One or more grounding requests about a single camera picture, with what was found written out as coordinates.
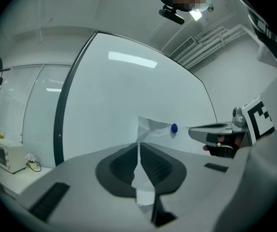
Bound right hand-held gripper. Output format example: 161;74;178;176
188;95;276;158

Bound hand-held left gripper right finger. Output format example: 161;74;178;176
140;142;187;227

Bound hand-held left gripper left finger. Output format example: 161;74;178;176
95;142;139;199

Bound white whiteboard with black frame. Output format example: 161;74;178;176
53;30;219;169

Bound white air vent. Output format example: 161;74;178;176
168;36;196;59

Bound small flower pot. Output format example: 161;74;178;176
24;153;38;170

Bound white ceiling pipes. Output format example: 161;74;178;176
177;24;248;69

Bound white desk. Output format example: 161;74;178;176
0;151;55;198

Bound long ceiling light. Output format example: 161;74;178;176
188;8;203;22

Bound black head-mounted camera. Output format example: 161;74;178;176
158;4;186;26

